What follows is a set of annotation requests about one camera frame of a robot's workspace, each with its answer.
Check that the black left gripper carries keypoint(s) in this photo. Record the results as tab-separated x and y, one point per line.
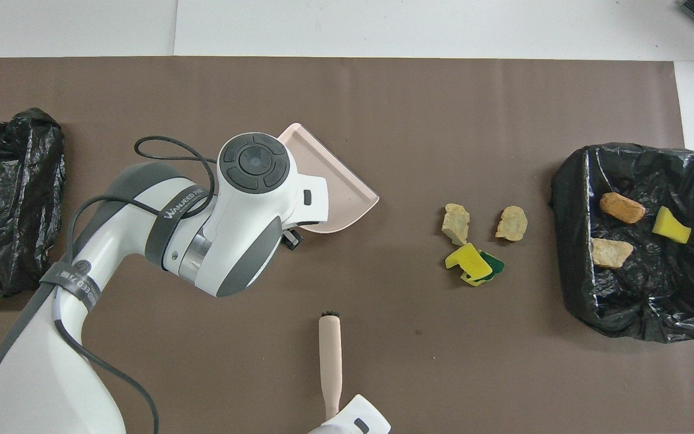
293	239

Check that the pink plastic dustpan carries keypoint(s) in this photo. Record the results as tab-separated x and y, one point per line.
344	199

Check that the beige hand brush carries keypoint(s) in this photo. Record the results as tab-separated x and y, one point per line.
330	361

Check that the pale yellow food piece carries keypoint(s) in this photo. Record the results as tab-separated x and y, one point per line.
455	223
511	223

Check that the yellow notched sponge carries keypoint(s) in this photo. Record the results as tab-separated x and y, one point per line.
467	259

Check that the dark green backed sponge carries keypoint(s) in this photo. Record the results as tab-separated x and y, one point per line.
493	263

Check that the sliced bread loaf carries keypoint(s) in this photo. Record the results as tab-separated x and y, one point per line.
611	252

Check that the brown bread roll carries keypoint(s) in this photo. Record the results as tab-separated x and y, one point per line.
622	208

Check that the small yellow green sponge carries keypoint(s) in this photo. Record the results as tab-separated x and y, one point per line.
671	225

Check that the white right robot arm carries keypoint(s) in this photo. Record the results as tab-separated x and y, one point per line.
353	419

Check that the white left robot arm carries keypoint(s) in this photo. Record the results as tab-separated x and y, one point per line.
244	205

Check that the bin lined with black bag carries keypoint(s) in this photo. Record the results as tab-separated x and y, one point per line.
660	295
3	199

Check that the brown paper table mat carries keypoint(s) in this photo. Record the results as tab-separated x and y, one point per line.
443	120

